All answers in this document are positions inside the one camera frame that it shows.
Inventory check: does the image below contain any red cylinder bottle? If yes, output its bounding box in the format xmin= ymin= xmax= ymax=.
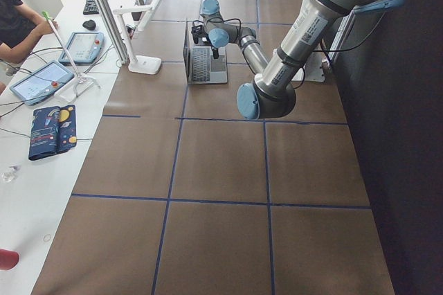
xmin=0 ymin=249 xmax=19 ymax=271

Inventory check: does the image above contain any near teach pendant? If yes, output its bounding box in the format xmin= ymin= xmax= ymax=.
xmin=10 ymin=60 xmax=74 ymax=106

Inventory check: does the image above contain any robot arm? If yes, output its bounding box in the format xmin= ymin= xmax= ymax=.
xmin=200 ymin=0 xmax=405 ymax=120

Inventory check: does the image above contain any crumpled clear plastic piece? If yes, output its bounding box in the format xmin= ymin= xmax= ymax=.
xmin=1 ymin=165 xmax=21 ymax=183

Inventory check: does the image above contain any far teach pendant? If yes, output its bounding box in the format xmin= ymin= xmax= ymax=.
xmin=66 ymin=32 xmax=105 ymax=65

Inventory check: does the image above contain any colourful blue pouch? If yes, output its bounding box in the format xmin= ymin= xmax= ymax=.
xmin=28 ymin=105 xmax=77 ymax=161

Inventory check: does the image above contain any white tripod stand with rod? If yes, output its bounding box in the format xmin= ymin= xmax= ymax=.
xmin=42 ymin=11 xmax=101 ymax=101

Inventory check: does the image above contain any grey laptop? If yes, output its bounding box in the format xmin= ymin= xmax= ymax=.
xmin=183 ymin=21 xmax=228 ymax=84

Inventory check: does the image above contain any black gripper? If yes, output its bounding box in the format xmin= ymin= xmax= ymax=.
xmin=211 ymin=46 xmax=219 ymax=60

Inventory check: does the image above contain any seated person in black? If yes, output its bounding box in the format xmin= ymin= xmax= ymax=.
xmin=1 ymin=0 xmax=53 ymax=64

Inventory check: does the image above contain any teach pendant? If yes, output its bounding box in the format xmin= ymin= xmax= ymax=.
xmin=66 ymin=32 xmax=105 ymax=65
xmin=10 ymin=60 xmax=74 ymax=106

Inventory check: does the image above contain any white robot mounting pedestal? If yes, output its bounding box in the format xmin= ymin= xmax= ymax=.
xmin=291 ymin=50 xmax=327 ymax=82

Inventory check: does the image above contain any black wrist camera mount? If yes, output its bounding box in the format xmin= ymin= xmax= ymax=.
xmin=191 ymin=21 xmax=210 ymax=46

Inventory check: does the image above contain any white desk lamp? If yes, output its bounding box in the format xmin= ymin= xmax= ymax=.
xmin=112 ymin=0 xmax=162 ymax=75

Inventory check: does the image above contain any black mouse on desk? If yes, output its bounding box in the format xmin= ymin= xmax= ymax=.
xmin=82 ymin=19 xmax=96 ymax=31

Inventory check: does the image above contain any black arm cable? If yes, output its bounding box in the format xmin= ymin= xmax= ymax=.
xmin=200 ymin=17 xmax=243 ymax=36

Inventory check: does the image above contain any aluminium frame post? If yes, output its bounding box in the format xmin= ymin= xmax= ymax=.
xmin=95 ymin=0 xmax=129 ymax=64

